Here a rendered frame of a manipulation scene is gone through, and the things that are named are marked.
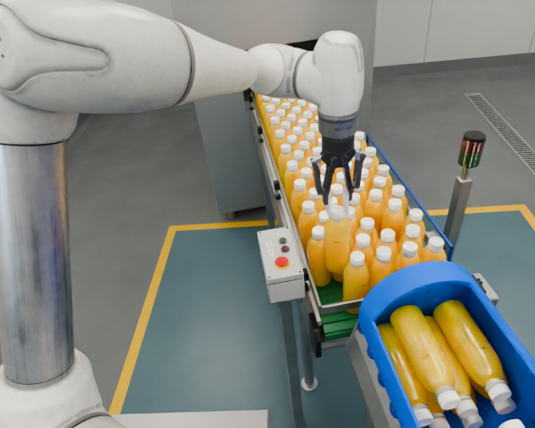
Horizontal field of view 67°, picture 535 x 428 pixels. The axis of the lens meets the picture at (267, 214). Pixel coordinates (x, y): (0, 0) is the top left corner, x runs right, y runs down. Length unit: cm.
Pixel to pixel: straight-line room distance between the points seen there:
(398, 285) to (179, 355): 163
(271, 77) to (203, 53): 40
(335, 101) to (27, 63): 60
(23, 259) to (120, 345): 193
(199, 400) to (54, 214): 169
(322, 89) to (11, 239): 60
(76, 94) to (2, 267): 31
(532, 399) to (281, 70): 83
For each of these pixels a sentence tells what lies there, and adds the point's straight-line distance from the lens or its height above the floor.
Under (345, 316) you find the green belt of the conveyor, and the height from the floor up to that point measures 90.
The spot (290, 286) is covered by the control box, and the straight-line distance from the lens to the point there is 112.
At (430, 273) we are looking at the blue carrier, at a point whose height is 123.
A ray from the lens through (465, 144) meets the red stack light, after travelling 139.
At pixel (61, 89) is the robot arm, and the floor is 179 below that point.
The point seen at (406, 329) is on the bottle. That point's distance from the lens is 94.
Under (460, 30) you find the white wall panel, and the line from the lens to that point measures 531.
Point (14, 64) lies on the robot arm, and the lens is 41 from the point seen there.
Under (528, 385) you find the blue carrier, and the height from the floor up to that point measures 108.
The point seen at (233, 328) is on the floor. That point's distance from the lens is 238.
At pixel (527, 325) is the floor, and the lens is 257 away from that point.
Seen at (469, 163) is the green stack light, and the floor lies 118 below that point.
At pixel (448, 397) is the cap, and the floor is 114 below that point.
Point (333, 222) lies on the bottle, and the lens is 109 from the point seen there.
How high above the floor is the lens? 191
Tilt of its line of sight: 39 degrees down
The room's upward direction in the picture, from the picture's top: 8 degrees counter-clockwise
